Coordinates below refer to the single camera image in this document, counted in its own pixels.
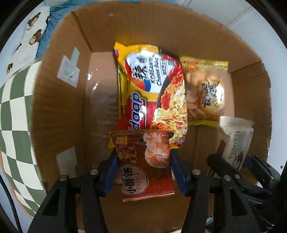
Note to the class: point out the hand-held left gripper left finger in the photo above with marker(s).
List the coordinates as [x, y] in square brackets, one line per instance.
[111, 171]

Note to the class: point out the cardboard box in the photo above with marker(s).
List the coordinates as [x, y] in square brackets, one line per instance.
[101, 89]

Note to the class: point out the green checkered blanket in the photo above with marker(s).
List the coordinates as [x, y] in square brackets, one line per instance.
[13, 112]

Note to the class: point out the bear print pillow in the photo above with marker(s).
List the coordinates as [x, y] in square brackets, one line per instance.
[29, 33]

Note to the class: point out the yellow red noodle packet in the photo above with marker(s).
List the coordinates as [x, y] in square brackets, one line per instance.
[152, 89]

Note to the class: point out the yellow biscuit packet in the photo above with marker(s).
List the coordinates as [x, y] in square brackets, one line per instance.
[206, 94]

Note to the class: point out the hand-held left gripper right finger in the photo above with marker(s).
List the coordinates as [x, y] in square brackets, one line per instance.
[179, 173]

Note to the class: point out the brown pastry packet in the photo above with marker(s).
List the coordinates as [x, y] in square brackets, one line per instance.
[139, 172]

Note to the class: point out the blue bed sheet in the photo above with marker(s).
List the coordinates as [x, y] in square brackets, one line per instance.
[53, 18]

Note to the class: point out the white snack packet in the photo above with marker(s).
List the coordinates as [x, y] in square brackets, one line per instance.
[237, 139]

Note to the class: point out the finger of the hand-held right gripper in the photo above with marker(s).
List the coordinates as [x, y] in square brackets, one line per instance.
[218, 162]
[263, 168]

